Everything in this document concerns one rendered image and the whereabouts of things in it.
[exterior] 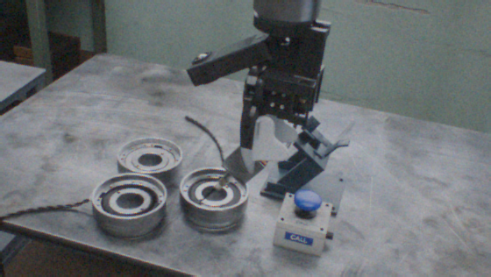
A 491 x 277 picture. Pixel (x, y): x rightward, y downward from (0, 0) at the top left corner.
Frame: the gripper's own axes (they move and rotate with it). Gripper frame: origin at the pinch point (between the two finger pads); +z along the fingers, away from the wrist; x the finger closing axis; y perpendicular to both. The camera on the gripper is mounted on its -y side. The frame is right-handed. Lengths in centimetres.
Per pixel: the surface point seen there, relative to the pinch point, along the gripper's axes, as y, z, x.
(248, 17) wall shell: -50, 35, 162
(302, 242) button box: 9.1, 11.1, -0.7
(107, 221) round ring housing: -16.7, 10.1, -8.9
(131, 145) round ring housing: -23.0, 9.8, 8.8
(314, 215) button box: 9.7, 8.2, 2.3
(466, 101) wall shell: 51, 55, 166
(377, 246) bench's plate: 19.4, 13.1, 5.4
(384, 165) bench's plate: 18.5, 13.1, 28.3
